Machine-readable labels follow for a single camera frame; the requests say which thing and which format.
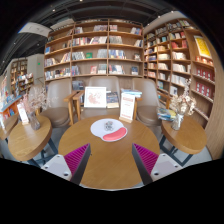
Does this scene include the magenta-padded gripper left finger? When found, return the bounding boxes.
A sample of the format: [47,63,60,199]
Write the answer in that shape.
[41,143,92,185]

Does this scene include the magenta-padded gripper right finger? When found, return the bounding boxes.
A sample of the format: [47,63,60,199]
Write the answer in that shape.
[131,143,184,186]

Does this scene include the transparent computer mouse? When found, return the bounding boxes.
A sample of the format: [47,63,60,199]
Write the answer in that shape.
[103,120,115,132]

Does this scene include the white mouse pad red rest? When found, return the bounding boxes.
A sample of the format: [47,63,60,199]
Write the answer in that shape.
[90,118,129,143]

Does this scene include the glass vase pale dried flowers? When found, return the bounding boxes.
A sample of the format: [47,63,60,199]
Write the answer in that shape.
[168,78,198,131]

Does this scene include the round wooden side table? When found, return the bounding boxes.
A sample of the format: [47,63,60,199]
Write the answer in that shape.
[159,114,208,167]
[7,114,59,168]
[0,114,19,143]

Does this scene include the stack of colourful books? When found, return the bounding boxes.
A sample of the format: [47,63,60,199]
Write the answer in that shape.
[156,107,177,122]

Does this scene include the glass vase pink flowers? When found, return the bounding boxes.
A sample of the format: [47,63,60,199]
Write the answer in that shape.
[21,84,53,131]

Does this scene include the red and white table sign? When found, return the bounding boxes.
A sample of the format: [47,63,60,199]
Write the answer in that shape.
[118,92,137,124]

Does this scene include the beige armchair wooden arms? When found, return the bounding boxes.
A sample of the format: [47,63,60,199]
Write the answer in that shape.
[38,78,78,128]
[72,75,139,121]
[132,77,172,128]

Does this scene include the white framed floral picture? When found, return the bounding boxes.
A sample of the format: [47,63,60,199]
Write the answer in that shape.
[83,86,108,109]

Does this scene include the dark cover book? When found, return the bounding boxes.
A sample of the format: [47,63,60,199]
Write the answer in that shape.
[106,91,120,109]

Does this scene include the light blue book stack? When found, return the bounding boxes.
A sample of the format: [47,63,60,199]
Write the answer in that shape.
[120,88,143,98]

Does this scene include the small white table sign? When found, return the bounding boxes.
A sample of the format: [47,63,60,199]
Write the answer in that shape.
[16,101,30,126]

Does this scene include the tall wooden bookshelf unit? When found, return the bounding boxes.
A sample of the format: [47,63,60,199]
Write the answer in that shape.
[43,18,145,89]

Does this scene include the distant wooden bookshelf unit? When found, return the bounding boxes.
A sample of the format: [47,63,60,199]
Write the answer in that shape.
[9,58,36,98]

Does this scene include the white hanging ceiling sign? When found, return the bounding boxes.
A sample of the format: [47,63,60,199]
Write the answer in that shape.
[18,22,52,38]

